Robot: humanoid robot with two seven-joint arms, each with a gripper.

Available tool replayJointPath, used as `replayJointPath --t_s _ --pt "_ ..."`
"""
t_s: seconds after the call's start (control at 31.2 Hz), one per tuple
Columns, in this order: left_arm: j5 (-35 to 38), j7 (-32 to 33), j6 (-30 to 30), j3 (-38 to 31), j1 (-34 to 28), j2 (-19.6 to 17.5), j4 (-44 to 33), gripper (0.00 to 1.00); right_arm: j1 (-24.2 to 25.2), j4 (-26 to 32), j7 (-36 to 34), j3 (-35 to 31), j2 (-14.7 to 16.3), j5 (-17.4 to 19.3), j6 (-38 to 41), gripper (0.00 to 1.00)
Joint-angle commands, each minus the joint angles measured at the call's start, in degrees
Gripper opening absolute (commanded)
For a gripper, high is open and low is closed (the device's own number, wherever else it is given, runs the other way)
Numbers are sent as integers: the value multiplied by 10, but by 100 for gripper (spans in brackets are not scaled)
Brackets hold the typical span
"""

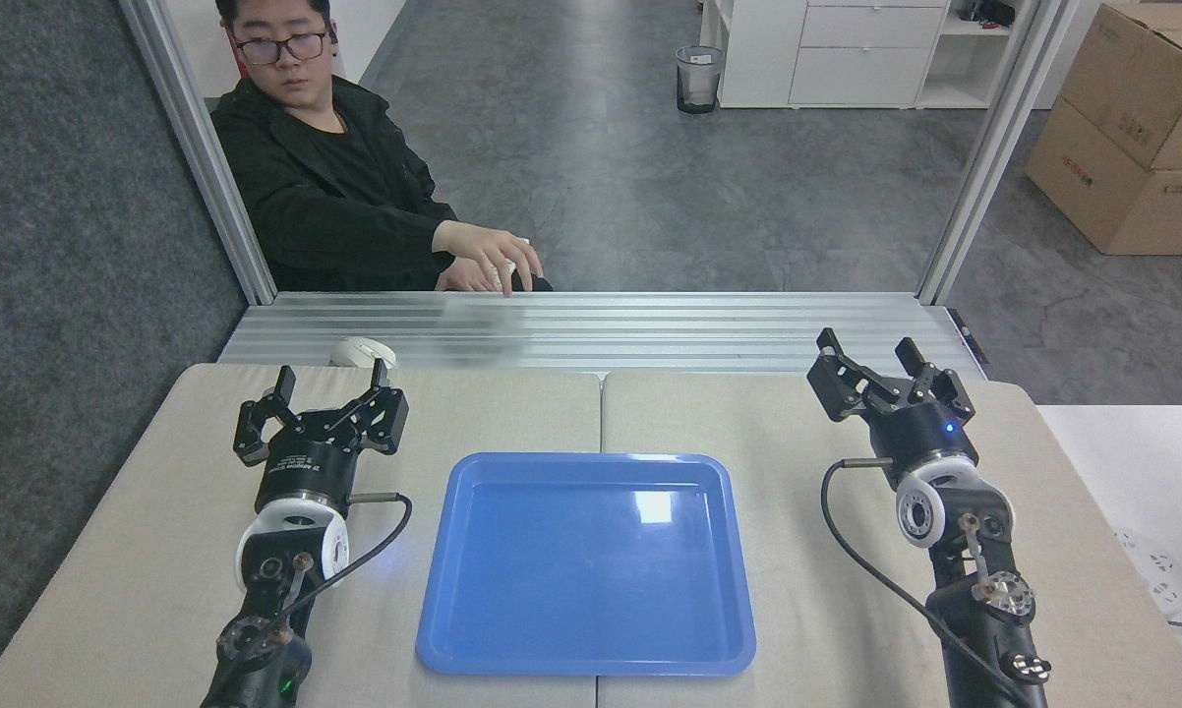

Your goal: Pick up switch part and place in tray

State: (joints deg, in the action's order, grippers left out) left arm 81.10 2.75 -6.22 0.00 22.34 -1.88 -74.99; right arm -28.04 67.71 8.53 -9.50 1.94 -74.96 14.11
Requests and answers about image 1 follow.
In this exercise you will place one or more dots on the blue plastic tray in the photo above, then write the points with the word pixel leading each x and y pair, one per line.
pixel 586 570

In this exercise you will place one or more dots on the white power strip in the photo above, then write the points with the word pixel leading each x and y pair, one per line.
pixel 1153 575

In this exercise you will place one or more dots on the white open shelf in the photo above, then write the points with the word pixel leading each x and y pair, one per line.
pixel 970 59

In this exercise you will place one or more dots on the large cardboard box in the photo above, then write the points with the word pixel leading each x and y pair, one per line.
pixel 1102 192

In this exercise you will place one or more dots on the white drawer cabinet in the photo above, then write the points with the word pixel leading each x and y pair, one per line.
pixel 847 59

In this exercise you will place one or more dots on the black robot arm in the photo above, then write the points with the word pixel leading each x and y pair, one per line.
pixel 276 580
pixel 975 610

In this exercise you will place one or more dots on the small cardboard box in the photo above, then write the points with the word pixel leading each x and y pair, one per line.
pixel 1137 88

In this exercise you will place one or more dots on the black rail end cap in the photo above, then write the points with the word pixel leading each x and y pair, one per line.
pixel 969 336

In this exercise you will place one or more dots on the grey mesh waste bin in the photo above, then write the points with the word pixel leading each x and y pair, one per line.
pixel 699 79

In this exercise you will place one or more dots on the white keyboard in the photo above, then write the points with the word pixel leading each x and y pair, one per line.
pixel 506 268

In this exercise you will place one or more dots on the person's right hand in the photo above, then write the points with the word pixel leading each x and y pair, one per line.
pixel 468 278

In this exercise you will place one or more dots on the person's left hand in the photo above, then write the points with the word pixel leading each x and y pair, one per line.
pixel 488 244

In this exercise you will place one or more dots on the silver aluminium rail platform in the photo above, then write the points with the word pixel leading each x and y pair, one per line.
pixel 650 329

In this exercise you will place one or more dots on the person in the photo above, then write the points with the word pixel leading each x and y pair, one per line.
pixel 325 187

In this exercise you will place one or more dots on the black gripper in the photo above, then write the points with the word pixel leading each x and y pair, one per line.
pixel 308 470
pixel 920 433

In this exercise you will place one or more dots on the white computer mouse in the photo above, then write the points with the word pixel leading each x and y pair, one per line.
pixel 363 353

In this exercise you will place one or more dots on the white side table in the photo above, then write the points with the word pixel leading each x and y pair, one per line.
pixel 1132 472

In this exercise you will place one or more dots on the silver aluminium post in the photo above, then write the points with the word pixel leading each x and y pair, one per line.
pixel 994 157
pixel 203 157

